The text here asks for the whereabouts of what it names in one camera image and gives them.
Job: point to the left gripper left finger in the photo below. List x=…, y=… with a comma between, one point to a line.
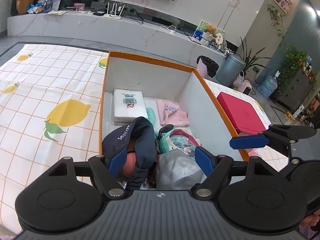
x=104, y=171

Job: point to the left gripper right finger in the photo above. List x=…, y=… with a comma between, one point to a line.
x=215, y=168

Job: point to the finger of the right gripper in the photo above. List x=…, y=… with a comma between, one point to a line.
x=250, y=141

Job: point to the pink foam ball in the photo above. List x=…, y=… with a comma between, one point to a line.
x=129, y=166

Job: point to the dark navy cap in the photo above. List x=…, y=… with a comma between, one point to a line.
x=138, y=137

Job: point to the white printed tissue pack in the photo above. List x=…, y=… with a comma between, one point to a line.
x=128, y=105

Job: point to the pink cloth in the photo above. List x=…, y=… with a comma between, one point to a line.
x=171, y=113

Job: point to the grey cloth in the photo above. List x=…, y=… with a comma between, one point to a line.
x=177, y=171

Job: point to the teal plush toy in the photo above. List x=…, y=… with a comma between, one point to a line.
x=162, y=136

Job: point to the person's right hand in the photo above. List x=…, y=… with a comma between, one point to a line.
x=310, y=220

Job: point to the red lidded clear box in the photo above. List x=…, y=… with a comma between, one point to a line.
x=246, y=117

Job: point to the pink small heater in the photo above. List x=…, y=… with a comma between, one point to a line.
x=245, y=87

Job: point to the water bottle jug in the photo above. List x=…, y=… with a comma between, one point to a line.
x=269, y=85

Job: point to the grey round trash can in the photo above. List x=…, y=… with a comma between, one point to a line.
x=230, y=70

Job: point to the pink bin with black bag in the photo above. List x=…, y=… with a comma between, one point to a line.
x=206, y=67

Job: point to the green leafy potted plant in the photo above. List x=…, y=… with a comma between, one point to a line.
x=250, y=59

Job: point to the orange white storage box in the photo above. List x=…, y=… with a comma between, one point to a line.
x=158, y=79

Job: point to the brown teddy bear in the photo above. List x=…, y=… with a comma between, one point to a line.
x=210, y=30

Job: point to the white wifi router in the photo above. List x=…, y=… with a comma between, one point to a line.
x=114, y=10

